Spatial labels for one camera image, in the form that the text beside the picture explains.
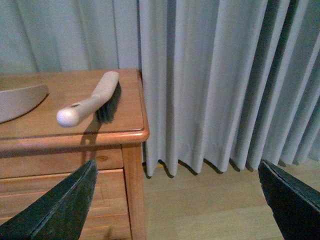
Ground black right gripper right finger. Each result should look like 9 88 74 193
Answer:
258 160 320 240

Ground beige plastic dustpan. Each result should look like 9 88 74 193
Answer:
0 84 49 123

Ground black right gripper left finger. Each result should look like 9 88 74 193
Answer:
0 159 98 240

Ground beige hand brush black bristles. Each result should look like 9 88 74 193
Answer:
56 71 122 128

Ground light grey curtain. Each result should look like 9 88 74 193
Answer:
0 0 320 176

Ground wooden nightstand cabinet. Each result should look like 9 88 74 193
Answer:
0 69 150 240

